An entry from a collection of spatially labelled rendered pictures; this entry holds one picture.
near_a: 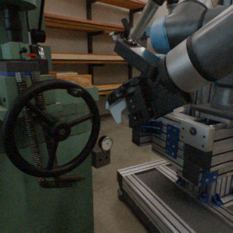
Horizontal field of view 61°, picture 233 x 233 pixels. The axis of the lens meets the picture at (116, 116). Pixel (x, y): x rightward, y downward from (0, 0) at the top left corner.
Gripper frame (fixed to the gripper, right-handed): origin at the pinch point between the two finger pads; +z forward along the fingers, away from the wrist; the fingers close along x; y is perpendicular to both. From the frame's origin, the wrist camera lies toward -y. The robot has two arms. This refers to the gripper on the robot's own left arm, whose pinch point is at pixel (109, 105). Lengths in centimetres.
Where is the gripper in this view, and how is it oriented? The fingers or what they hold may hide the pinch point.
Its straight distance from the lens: 48.0
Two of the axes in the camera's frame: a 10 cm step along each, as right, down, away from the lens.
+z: -5.6, 3.1, 7.7
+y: 3.2, 9.4, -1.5
